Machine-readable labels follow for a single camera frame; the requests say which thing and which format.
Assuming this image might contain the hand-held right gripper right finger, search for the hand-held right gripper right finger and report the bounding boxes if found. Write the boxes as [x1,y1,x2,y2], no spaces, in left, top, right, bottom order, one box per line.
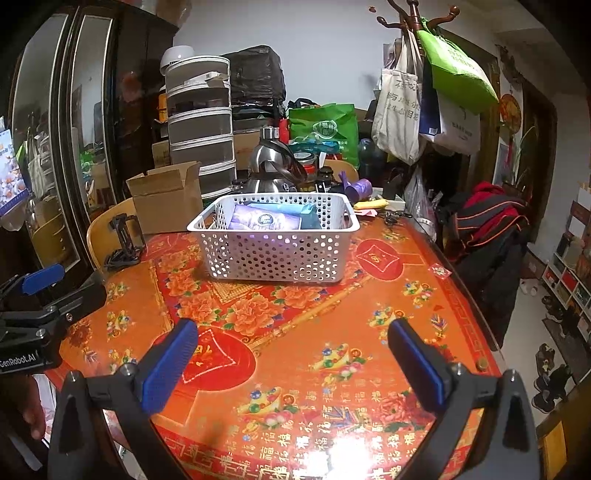
[387,318,541,480]

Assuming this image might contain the hanging clear plastic bag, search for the hanging clear plastic bag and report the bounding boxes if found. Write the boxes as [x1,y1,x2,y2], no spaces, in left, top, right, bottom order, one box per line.
[404,166,437,222]

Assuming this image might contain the dark water jug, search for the dark water jug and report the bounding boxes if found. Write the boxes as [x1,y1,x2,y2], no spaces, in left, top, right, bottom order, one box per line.
[358,138,386,183]

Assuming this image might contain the beige canvas tote bag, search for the beige canvas tote bag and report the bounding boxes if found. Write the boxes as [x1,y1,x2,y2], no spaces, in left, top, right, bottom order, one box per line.
[370,39,423,164]

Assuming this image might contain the black plastic bag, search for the black plastic bag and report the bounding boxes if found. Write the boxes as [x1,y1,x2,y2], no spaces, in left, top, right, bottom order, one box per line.
[222,45,287,112]

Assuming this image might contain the person's left hand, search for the person's left hand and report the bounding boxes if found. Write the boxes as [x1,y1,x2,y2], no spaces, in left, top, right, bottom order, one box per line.
[18,376,47,439]

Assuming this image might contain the dark wooden door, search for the dark wooden door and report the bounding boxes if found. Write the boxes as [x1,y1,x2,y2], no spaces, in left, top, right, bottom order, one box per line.
[508,88,557,241]

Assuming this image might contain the white perforated plastic basket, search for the white perforated plastic basket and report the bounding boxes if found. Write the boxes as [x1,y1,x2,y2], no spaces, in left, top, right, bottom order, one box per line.
[187,193,361,283]

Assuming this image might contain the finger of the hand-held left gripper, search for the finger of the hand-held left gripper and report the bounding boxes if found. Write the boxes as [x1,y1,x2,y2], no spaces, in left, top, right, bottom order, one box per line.
[0,264,65,298]
[44,273,108,324]

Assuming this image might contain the black phone stand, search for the black phone stand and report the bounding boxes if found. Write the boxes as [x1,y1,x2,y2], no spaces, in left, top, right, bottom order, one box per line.
[104,213,146,271]

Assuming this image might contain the white cubby shelf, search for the white cubby shelf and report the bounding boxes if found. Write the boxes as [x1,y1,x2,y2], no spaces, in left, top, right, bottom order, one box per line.
[540,182,591,333]

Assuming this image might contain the white tote bag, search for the white tote bag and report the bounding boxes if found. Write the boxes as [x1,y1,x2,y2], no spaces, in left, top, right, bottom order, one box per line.
[434,92,482,155]

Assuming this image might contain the cardboard box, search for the cardboard box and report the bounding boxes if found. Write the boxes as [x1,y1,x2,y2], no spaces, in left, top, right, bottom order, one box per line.
[126,161,204,235]

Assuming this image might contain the dark shoes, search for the dark shoes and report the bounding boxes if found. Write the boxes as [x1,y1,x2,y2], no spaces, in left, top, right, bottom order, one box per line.
[531,344,573,411]

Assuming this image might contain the red and black jacket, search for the red and black jacket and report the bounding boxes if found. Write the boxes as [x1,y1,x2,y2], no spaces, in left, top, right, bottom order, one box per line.
[441,181,532,344]

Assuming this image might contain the purple cup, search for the purple cup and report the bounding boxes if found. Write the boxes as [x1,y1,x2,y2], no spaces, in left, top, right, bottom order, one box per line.
[339,172,374,204]

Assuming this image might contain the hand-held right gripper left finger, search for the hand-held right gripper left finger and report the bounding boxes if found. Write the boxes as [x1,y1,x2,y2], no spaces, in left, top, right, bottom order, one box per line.
[46,318,200,480]

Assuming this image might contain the dark blue bag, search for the dark blue bag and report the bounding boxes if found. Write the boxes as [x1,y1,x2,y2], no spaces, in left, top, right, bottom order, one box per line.
[419,60,441,137]

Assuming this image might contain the stainless steel kettle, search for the stainless steel kettle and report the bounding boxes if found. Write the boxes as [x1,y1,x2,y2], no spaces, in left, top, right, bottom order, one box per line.
[247,126,308,195]

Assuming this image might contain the light blue wet wipes pack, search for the light blue wet wipes pack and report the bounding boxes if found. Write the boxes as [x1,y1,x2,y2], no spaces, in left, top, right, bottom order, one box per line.
[245,199,321,230]

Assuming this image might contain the red orange printed tablecloth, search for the red orange printed tablecloth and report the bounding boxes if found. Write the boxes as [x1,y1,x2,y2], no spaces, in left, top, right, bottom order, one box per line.
[55,215,504,480]

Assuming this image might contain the round red wall ornament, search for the round red wall ornament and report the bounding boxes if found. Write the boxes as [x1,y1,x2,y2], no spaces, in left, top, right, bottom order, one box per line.
[499,92,522,127]

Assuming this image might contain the wooden coat rack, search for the wooden coat rack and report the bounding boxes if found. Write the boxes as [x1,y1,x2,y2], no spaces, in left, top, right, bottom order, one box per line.
[369,0,462,33]

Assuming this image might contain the purple tissue pack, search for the purple tissue pack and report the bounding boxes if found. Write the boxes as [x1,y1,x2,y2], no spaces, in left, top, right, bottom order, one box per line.
[228,203,303,232]

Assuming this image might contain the grey stacked drawer tower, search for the grey stacked drawer tower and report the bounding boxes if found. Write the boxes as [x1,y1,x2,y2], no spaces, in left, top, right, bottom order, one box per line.
[165,54,236,200]

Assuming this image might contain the black glass door cabinet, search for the black glass door cabinet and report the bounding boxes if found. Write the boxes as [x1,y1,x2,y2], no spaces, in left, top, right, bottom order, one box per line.
[0,0,181,296]

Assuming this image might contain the green shopping bag white print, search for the green shopping bag white print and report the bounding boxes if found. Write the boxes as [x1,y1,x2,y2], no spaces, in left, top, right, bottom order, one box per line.
[288,104,360,169]

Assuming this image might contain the bright green tote bag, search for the bright green tote bag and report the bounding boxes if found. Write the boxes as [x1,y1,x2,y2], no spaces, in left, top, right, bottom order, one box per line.
[416,17,500,116]

